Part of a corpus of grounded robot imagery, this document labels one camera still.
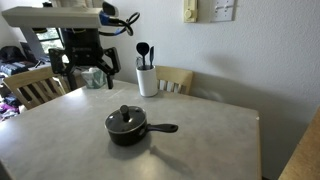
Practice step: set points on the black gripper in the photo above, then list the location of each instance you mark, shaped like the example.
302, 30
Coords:
83, 46

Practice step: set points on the glass pot lid black knob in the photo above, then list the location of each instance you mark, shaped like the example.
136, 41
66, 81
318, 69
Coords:
125, 120

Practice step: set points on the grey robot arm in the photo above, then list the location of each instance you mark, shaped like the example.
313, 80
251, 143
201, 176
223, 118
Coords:
50, 16

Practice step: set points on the teal tissue box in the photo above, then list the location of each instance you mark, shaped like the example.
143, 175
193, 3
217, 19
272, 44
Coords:
95, 78

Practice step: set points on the window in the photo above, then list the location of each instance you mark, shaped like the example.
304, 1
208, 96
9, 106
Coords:
50, 38

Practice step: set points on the metal whisk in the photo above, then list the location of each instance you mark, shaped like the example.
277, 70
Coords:
138, 62

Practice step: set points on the slatted wooden chair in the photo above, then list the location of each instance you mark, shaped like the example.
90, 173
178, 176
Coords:
31, 81

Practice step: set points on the black kitchen utensils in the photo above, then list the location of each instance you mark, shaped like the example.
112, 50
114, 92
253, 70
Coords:
142, 50

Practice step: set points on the white utensil holder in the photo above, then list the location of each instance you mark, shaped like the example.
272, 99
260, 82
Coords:
146, 81

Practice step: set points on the black spatula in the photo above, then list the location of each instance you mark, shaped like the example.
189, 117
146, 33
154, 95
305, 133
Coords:
151, 55

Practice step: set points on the black bag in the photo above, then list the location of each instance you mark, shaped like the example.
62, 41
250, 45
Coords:
11, 53

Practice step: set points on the pile of clothes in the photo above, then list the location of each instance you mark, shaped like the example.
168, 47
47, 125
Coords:
10, 68

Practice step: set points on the wooden chair with short slats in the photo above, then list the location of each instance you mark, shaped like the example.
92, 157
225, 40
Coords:
175, 76

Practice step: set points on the light wooden furniture edge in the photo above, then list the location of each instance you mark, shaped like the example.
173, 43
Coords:
303, 153

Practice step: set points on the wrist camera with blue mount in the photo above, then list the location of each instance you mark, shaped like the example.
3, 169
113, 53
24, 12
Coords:
108, 13

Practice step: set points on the beige wall thermostat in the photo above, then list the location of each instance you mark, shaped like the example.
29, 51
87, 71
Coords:
190, 11

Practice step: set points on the white light switch plate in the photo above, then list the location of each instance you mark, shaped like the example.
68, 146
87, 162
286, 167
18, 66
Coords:
222, 10

